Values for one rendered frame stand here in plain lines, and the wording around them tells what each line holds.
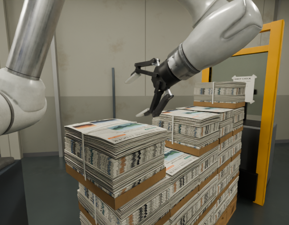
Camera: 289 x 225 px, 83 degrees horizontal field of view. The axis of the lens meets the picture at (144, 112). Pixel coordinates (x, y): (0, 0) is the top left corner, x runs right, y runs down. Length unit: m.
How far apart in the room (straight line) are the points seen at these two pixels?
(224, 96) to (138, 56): 2.04
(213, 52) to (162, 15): 3.12
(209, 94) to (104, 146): 1.22
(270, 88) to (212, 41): 1.65
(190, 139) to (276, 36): 1.39
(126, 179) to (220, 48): 0.48
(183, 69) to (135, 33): 2.90
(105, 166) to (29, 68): 0.41
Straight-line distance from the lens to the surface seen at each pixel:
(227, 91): 1.55
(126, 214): 0.69
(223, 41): 0.40
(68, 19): 3.46
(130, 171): 0.61
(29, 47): 0.67
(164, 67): 0.48
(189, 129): 1.03
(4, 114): 0.62
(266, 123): 2.04
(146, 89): 3.18
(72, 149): 0.79
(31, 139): 3.62
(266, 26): 2.13
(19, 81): 0.66
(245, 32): 0.41
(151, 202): 0.76
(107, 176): 0.59
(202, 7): 0.56
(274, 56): 2.04
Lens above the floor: 1.22
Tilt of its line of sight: 8 degrees down
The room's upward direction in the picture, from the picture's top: straight up
